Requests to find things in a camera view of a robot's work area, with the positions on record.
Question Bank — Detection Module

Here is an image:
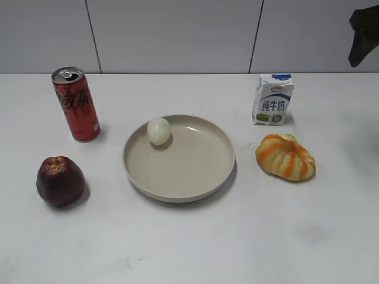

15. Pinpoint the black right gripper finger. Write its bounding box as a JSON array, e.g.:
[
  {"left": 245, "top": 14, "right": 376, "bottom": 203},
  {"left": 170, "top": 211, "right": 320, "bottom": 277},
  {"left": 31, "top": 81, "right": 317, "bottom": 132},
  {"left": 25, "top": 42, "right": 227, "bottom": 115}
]
[{"left": 348, "top": 8, "right": 378, "bottom": 67}]

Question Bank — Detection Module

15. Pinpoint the white egg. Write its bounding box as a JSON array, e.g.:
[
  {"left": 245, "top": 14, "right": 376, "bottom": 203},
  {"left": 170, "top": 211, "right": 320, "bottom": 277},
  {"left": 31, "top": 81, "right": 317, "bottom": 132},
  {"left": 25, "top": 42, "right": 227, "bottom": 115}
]
[{"left": 147, "top": 117, "right": 171, "bottom": 146}]

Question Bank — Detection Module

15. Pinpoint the orange striped bread bun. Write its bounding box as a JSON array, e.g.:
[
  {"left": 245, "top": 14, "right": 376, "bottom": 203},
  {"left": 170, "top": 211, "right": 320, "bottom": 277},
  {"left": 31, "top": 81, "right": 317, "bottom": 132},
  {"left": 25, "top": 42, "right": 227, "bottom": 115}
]
[{"left": 255, "top": 134, "right": 316, "bottom": 182}]

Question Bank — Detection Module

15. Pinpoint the white blue milk carton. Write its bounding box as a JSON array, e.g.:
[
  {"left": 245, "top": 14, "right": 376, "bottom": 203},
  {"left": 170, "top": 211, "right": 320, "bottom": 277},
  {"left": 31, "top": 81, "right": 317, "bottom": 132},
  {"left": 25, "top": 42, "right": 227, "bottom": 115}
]
[{"left": 252, "top": 74, "right": 294, "bottom": 125}]

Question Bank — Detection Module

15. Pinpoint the red cola can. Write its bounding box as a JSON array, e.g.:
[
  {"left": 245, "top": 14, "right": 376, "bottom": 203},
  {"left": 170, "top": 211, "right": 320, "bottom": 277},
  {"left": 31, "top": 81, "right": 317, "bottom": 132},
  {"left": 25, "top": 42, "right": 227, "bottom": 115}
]
[{"left": 52, "top": 66, "right": 101, "bottom": 141}]

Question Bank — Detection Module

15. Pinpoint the dark red wax apple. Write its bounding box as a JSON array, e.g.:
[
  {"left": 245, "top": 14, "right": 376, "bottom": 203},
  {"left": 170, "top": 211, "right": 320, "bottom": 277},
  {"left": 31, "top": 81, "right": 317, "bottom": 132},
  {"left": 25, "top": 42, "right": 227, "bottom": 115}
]
[{"left": 36, "top": 156, "right": 85, "bottom": 208}]

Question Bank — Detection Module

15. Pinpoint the beige round plate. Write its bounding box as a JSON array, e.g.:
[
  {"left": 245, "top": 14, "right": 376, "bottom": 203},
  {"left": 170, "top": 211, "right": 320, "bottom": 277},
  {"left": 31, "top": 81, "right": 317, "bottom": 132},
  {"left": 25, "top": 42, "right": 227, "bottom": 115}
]
[{"left": 123, "top": 115, "right": 236, "bottom": 204}]

